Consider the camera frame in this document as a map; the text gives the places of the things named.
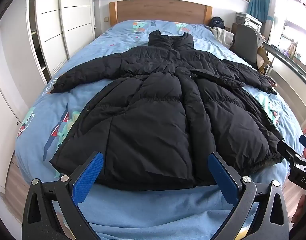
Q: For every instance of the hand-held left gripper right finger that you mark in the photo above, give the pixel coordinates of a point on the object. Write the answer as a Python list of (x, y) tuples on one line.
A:
[(222, 177)]

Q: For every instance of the wooden headboard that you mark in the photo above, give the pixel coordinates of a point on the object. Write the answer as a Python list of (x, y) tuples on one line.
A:
[(163, 11)]

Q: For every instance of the bed with blue printed sheet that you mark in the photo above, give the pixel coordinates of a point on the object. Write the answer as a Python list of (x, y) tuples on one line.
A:
[(133, 215)]

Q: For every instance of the beige cloth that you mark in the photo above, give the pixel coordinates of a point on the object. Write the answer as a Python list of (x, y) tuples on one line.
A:
[(224, 37)]

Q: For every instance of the wall socket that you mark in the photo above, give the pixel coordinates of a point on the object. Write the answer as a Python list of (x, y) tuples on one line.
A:
[(106, 19)]

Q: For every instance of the long teal curtain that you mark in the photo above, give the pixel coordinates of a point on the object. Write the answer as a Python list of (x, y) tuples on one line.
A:
[(261, 0)]

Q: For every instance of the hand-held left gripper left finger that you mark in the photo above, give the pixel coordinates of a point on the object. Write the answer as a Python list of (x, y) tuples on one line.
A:
[(89, 177)]

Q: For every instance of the grey chair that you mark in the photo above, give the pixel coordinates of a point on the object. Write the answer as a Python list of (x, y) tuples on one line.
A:
[(246, 42)]

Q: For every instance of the white printer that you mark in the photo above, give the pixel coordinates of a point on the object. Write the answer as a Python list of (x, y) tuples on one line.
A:
[(252, 22)]

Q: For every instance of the black puffer coat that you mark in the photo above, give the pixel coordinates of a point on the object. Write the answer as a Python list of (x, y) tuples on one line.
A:
[(155, 110)]

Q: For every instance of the white wardrobe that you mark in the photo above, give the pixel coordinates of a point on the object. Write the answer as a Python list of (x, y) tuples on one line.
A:
[(58, 17)]

